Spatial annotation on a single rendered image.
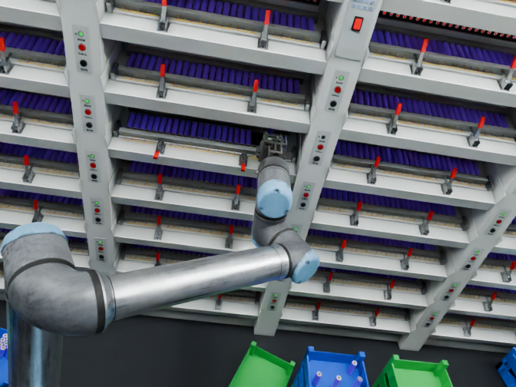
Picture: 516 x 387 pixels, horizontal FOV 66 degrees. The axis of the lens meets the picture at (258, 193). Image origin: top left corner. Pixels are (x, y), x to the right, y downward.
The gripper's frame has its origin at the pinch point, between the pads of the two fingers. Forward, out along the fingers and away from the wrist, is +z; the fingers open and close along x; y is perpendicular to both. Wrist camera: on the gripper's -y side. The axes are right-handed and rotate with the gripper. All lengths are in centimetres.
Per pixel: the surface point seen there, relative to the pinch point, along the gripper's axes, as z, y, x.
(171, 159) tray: -7.8, -7.3, 30.7
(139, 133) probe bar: -3.5, -2.3, 41.8
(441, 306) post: -7, -62, -85
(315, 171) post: -8.2, -4.0, -15.7
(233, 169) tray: -7.6, -7.9, 10.7
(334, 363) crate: -38, -63, -34
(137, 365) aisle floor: -27, -95, 38
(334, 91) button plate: -8.7, 23.3, -14.0
